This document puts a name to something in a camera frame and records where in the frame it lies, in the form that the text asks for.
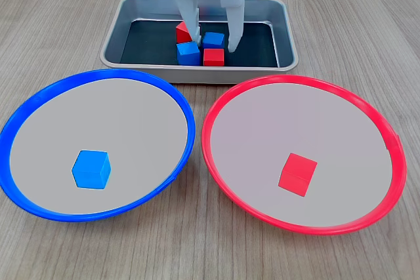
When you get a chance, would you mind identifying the black tray mat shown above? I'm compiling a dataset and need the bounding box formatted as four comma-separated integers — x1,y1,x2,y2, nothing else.
119,19,280,68

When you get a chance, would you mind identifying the white plate blue rim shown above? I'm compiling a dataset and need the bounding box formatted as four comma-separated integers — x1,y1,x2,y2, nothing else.
0,68,197,223

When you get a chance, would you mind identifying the steel tray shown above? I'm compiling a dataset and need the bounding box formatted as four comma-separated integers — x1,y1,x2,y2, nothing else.
99,0,299,85

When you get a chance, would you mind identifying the small red cube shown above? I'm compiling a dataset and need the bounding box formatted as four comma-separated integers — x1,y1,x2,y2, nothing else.
175,21,193,45
203,48,225,67
278,152,318,198

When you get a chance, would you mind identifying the white plate red rim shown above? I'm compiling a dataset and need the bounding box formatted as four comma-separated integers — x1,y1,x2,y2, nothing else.
201,75,408,237

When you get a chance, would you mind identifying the small blue cube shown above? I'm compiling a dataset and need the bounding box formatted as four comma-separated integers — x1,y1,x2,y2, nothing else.
176,41,201,66
71,150,112,191
202,31,226,50

